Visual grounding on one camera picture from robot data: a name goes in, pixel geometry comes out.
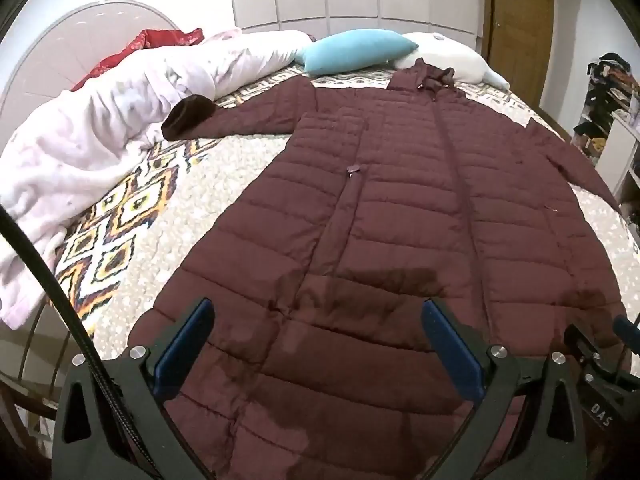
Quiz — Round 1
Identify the white round headboard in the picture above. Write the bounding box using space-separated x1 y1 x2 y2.
0 2 186 128

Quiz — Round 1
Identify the wooden door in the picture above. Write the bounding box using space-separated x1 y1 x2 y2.
482 0 556 106

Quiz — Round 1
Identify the black braided cable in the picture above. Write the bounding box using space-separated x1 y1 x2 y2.
0 205 166 480

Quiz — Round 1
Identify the teal pillow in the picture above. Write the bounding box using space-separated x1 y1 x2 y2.
295 29 420 75

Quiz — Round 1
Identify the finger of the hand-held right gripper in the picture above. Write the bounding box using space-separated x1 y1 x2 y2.
564 322 608 366
614 316 640 343

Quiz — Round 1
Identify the red cloth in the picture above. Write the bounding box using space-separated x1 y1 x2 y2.
70 27 206 92

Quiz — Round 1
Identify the pale pink fluffy comforter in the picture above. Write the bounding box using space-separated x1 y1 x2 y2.
0 30 313 331

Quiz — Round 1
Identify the geometric patterned blanket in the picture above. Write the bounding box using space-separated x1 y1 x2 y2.
52 67 531 341

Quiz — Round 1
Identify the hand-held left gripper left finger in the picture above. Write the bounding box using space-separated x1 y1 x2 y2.
51 297 217 480

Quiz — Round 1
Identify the white plush pillow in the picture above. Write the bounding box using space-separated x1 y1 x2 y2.
392 31 511 90

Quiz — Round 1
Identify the beige dotted quilt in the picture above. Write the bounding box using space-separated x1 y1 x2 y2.
90 125 640 361

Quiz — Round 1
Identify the cluttered white shelf unit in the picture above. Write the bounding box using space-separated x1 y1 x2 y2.
572 52 640 211

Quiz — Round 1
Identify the maroon quilted puffer coat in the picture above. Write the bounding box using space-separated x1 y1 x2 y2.
127 57 631 480

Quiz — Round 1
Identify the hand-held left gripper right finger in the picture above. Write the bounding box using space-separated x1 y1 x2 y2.
421 297 584 480

